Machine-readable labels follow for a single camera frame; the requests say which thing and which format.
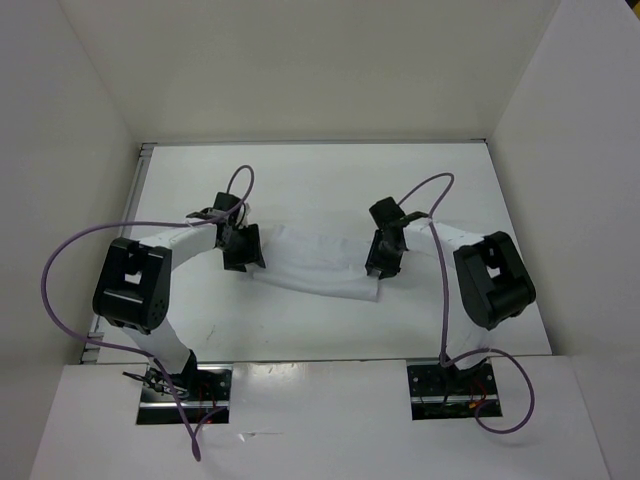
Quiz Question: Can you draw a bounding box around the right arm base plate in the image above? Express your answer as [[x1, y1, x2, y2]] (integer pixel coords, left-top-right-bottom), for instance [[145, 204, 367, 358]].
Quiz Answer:
[[406, 360, 502, 421]]

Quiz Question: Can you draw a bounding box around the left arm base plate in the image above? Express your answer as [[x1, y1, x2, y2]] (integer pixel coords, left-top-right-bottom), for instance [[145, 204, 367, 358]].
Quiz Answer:
[[124, 364, 233, 427]]

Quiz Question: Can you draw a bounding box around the white skirt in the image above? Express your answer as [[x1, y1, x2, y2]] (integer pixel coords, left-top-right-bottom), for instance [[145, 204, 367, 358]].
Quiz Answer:
[[253, 225, 378, 302]]

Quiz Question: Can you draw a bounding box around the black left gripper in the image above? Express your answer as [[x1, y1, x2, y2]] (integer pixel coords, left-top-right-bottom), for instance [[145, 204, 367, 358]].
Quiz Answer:
[[218, 223, 265, 272]]

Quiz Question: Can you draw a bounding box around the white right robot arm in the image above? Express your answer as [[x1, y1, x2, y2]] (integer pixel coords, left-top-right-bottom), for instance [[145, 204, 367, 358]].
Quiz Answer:
[[365, 197, 536, 331]]

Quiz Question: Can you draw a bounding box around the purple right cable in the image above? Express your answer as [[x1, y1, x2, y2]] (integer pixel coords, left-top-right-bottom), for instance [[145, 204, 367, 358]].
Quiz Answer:
[[397, 172, 537, 434]]

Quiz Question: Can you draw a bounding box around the aluminium table frame rail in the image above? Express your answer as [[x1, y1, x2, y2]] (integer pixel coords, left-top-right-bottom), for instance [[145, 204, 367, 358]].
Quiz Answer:
[[79, 142, 156, 364]]

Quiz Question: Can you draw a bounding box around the purple cable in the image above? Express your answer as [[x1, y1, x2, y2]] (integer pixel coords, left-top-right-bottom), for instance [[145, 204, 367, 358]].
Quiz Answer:
[[42, 165, 256, 462], [397, 172, 537, 434]]

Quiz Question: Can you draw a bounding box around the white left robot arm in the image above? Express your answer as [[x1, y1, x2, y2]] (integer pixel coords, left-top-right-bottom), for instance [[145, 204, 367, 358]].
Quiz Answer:
[[92, 192, 266, 400]]

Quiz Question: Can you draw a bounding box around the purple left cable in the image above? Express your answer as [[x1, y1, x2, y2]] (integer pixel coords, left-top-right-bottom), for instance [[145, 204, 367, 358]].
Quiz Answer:
[[42, 165, 256, 462]]

